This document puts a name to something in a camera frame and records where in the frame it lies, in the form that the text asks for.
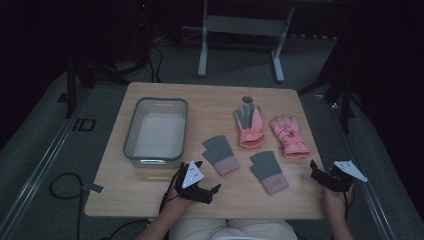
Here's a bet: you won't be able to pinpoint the person's legs in beige trousers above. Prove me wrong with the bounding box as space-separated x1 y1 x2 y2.
168 218 298 240

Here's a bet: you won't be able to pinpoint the person's left hand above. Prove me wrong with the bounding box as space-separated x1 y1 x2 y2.
164 181 195 215

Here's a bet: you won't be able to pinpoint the left hand-held gripper black cable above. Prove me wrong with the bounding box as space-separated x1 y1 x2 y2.
159 169 183 214

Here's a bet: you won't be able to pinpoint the white metal desk frame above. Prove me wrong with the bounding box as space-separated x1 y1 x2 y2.
181 0 296 84

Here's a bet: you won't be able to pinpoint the pink glove with red print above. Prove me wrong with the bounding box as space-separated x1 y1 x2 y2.
269 114 311 159

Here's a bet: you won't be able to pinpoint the pink glove with grey palm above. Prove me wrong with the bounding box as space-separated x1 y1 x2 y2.
233 103 267 149

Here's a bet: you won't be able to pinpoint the grey fingerless glove pink cuff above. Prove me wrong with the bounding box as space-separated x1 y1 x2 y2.
201 134 241 177
249 150 290 195

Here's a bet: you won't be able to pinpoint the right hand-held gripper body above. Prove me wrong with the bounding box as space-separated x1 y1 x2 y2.
319 160 368 193

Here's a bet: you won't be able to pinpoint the right hand-held gripper black cable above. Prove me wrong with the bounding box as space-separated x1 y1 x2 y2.
343 188 356 221

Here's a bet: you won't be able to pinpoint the person's right hand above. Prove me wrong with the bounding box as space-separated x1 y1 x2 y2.
322 185 355 216

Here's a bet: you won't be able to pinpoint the grey plastic bin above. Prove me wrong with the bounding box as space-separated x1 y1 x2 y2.
123 96 189 169

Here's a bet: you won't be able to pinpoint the black floor cable loop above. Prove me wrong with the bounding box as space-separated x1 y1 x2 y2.
49 172 85 240

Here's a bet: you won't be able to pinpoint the hand-held gripper black cable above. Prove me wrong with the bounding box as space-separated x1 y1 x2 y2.
343 188 356 221
159 169 183 214

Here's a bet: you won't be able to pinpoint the dark equipment with red light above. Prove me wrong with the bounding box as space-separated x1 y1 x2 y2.
131 0 156 69

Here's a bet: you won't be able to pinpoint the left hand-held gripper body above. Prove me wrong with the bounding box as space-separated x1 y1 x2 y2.
174 161 222 205

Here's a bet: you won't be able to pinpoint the aluminium floor rail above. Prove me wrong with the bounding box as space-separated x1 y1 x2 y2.
319 94 399 240
0 89 94 236

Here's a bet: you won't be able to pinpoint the black metal stand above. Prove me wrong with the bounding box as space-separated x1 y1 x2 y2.
298 34 366 135
58 54 133 120

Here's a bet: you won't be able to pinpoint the grey tape piece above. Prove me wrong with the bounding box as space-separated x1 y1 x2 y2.
89 182 105 195

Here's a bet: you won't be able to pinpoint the black background cables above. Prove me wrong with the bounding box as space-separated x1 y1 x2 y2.
144 31 165 84

